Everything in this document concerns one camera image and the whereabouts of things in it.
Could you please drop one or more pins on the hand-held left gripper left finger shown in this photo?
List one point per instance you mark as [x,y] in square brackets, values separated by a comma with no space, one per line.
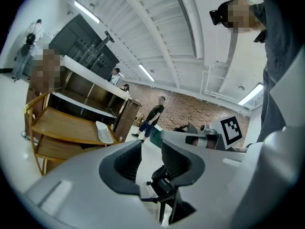
[83,194]

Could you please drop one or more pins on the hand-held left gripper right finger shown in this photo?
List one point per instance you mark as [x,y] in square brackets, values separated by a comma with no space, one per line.
[209,180]

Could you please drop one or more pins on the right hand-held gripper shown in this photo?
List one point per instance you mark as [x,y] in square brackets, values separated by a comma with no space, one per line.
[228,132]

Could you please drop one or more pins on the wooden shelf cabinet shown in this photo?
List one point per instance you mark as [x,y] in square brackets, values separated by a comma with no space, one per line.
[127,118]

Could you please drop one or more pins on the wooden shelf rack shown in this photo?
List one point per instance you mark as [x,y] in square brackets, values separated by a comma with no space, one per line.
[64,125]

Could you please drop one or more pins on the dark green furniture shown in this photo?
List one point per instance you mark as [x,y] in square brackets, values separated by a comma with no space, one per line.
[156,137]

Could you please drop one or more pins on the golden decorative object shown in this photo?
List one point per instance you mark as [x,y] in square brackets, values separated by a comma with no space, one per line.
[139,121]

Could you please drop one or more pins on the white ceiling pipes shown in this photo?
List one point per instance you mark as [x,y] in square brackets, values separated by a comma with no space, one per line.
[214,85]

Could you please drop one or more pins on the long ceiling light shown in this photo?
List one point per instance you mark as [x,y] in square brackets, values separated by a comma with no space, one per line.
[250,94]
[122,75]
[146,72]
[87,11]

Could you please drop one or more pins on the white board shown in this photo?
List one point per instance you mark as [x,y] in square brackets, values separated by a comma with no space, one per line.
[116,80]

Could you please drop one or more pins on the long ceiling vent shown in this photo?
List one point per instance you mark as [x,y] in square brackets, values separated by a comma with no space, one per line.
[188,25]

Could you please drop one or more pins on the person's head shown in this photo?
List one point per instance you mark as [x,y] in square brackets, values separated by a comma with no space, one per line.
[240,15]

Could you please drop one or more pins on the black display panel on stand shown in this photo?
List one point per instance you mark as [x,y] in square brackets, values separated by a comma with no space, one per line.
[71,39]

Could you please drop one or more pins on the person's dark grey shirt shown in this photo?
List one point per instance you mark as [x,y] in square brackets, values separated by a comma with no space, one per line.
[278,44]

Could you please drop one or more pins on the black head-mounted camera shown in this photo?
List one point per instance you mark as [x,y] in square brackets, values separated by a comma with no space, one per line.
[216,15]

